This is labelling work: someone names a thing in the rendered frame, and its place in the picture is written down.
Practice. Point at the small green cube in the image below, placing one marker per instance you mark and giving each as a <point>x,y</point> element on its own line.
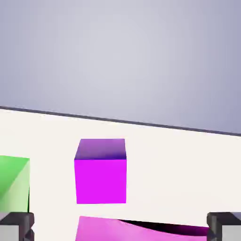
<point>13,184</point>

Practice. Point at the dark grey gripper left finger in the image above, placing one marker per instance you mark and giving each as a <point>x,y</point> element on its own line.
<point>17,224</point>

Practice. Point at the small magenta cube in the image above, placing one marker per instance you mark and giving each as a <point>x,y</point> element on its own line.
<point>100,177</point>

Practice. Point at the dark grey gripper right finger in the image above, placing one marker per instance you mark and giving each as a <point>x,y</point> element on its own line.
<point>224,226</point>

